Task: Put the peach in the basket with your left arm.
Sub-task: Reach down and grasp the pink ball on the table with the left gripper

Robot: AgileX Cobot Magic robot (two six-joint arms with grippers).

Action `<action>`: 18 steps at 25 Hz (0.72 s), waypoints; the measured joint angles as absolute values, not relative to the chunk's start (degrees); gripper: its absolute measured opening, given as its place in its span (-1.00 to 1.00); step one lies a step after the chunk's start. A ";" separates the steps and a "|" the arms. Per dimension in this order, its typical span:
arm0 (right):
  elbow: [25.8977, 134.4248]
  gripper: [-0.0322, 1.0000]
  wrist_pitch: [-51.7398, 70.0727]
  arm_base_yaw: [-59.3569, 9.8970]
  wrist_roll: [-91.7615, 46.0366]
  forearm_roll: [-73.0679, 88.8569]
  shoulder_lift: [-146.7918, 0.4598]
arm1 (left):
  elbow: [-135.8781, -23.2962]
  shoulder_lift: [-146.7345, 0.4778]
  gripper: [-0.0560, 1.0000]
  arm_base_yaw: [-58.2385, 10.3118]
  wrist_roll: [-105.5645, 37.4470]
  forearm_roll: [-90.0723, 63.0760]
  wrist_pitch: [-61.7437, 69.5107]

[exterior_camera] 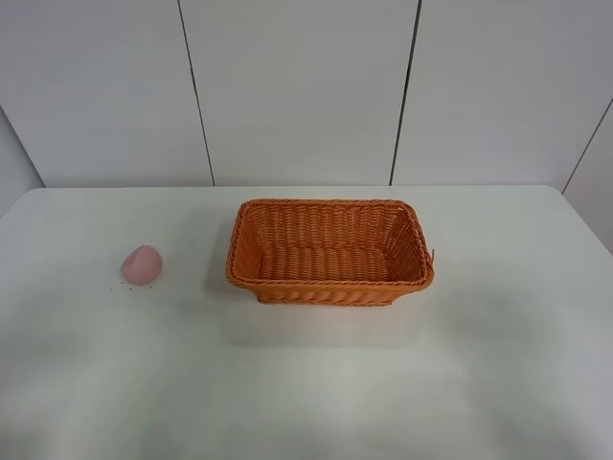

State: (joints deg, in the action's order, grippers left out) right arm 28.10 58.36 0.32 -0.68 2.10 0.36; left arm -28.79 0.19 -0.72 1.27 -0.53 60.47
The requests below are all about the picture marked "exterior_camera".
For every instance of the orange wicker basket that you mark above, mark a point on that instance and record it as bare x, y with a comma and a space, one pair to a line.
340, 252

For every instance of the pink peach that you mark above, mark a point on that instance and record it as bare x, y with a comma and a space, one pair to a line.
143, 266

